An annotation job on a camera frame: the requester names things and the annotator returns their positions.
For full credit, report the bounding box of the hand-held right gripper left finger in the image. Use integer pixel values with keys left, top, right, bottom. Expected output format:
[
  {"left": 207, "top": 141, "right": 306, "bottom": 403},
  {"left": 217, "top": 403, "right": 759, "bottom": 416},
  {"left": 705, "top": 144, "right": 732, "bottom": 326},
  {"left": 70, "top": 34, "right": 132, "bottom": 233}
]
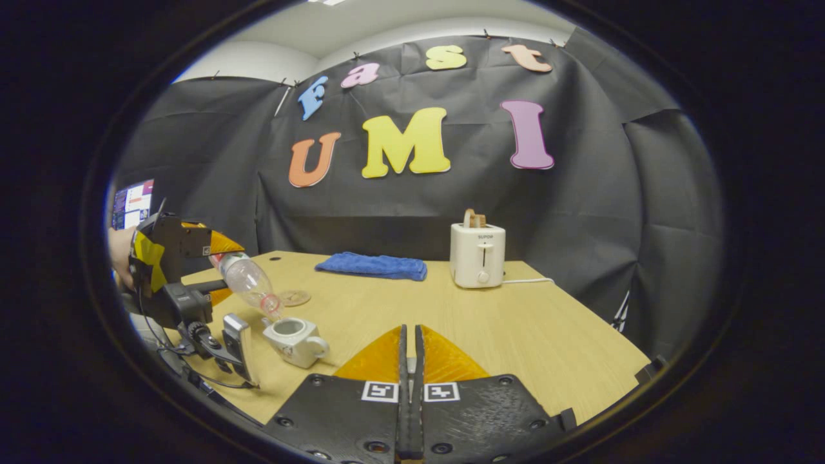
[{"left": 261, "top": 324, "right": 411, "bottom": 464}]

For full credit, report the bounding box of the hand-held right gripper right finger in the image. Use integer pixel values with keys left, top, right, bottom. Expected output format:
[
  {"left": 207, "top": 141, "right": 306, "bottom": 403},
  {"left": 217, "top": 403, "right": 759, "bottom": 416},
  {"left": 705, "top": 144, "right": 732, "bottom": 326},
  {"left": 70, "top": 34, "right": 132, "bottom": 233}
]
[{"left": 414, "top": 324, "right": 578, "bottom": 463}]

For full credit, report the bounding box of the clear plastic water bottle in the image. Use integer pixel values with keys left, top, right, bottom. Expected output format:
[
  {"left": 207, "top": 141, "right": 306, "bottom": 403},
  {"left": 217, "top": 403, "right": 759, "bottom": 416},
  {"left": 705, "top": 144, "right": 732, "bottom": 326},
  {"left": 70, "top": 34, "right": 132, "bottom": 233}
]
[{"left": 209, "top": 251, "right": 284, "bottom": 321}]

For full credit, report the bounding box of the white ceramic teacup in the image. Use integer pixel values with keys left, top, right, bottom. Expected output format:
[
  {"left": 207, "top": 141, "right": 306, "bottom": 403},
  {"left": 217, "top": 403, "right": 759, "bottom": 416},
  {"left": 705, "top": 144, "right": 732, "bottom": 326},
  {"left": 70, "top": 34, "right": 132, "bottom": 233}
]
[{"left": 261, "top": 316, "right": 331, "bottom": 369}]

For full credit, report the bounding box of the computer monitor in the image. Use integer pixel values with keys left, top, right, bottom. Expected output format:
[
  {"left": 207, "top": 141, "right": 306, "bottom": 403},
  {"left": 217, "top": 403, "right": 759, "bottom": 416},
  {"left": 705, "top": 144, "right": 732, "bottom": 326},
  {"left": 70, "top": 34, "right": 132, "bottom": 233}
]
[{"left": 111, "top": 179, "right": 155, "bottom": 231}]

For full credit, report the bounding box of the blue towel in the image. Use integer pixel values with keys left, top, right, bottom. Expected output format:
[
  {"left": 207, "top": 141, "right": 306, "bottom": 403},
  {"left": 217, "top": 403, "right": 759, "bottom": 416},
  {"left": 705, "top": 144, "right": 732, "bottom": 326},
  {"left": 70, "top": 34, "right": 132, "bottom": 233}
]
[{"left": 315, "top": 251, "right": 428, "bottom": 282}]

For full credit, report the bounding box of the white toaster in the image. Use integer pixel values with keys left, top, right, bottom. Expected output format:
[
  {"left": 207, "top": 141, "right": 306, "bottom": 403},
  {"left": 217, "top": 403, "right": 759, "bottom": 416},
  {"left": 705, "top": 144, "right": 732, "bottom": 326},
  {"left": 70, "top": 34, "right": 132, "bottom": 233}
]
[{"left": 449, "top": 222, "right": 507, "bottom": 289}]

